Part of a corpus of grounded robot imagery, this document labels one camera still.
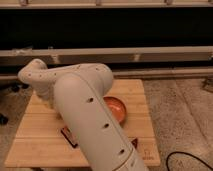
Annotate orange ceramic bowl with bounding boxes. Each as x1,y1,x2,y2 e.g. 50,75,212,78
104,96,127,124

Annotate black cable on floor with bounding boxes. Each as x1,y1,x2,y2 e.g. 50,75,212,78
165,151,213,171

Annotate dark red snack box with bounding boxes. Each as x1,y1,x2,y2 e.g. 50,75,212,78
61,127,78,148

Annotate red-brown chili pepper toy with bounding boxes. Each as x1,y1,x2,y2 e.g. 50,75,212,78
131,138,138,148

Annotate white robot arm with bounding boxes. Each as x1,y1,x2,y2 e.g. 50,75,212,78
18,59,149,171

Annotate wooden table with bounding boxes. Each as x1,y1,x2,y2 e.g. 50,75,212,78
5,79,160,168

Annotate black chair base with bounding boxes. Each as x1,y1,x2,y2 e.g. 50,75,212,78
0,74,32,126

